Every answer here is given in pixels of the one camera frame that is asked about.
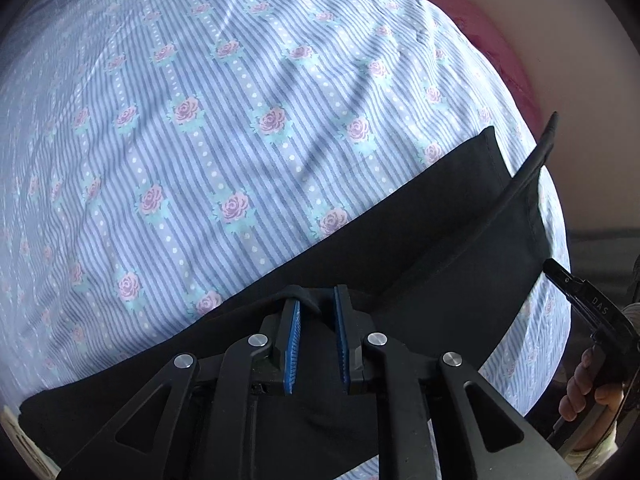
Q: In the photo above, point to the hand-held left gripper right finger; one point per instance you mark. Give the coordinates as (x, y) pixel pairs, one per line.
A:
(341, 350)

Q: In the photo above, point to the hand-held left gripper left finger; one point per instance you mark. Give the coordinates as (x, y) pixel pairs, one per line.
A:
(291, 350)

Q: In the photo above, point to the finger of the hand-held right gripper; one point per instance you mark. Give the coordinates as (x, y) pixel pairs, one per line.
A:
(567, 282)

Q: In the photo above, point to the black pants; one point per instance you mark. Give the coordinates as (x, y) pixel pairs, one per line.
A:
(400, 260)

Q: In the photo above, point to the person's right hand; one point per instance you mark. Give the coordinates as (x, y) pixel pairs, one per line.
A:
(580, 395)

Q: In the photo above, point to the person's light clothing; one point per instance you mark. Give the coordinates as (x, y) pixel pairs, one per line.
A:
(595, 460)

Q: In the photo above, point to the blue striped floral bedsheet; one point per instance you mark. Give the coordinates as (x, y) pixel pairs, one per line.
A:
(200, 110)

